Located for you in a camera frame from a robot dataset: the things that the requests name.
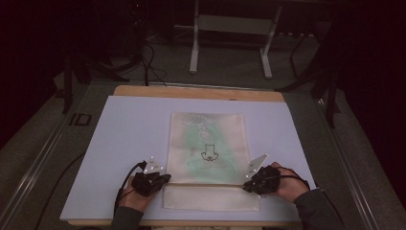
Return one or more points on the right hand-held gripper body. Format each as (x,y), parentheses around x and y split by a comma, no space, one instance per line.
(265,180)

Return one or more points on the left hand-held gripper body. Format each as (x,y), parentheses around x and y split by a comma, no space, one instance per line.
(146,183)

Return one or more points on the person's left hand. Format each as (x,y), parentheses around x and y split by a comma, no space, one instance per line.
(134,199)

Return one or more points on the person's right hand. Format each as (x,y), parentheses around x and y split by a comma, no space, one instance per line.
(292,187)

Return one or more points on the light blue table mat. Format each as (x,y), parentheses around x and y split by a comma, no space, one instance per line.
(134,127)

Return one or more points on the black tripod stand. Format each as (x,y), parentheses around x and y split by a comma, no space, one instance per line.
(332,96)
(67,83)

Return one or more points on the white metal stand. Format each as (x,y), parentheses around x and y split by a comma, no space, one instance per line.
(234,25)

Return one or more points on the metal floor rail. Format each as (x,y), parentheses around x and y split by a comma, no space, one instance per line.
(348,166)
(35,169)

